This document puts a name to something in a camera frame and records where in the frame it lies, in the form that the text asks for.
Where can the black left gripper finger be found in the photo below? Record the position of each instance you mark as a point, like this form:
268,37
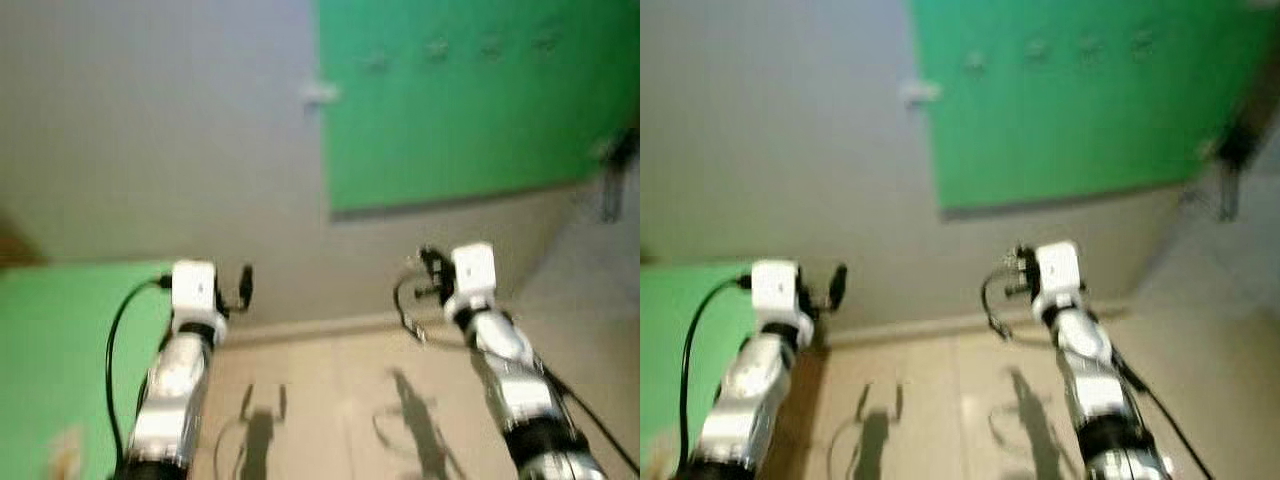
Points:
245,286
838,286
221,280
805,282

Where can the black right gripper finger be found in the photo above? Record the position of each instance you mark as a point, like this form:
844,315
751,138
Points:
428,264
1027,262
1012,262
442,264

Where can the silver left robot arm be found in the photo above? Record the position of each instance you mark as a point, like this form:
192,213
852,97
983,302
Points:
170,400
745,395

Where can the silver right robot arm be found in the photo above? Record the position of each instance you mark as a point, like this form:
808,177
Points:
1090,370
515,375

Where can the green hook board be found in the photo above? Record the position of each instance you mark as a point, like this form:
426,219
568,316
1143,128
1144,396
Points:
470,110
1070,110

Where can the plain green panel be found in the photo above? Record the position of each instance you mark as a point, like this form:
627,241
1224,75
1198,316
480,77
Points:
60,360
665,360

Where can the brown wooden object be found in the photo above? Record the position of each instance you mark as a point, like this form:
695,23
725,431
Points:
18,245

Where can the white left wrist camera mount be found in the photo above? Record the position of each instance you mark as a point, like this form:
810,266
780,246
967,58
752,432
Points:
775,288
195,288

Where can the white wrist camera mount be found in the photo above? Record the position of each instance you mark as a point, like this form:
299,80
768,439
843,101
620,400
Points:
775,288
195,288
1058,272
473,272

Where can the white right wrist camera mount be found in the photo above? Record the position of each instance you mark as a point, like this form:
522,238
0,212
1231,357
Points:
1058,272
473,272

